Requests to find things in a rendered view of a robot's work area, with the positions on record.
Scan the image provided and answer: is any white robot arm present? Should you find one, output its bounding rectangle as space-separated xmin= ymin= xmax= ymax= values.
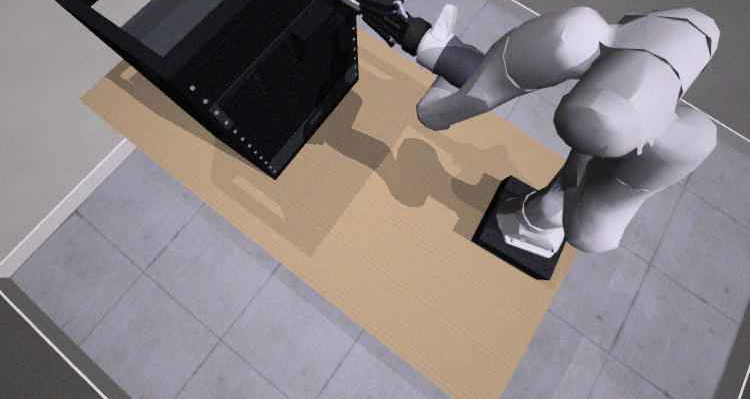
xmin=416 ymin=4 xmax=720 ymax=258

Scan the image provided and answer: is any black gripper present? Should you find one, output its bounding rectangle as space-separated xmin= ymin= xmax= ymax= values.
xmin=342 ymin=0 xmax=432 ymax=57

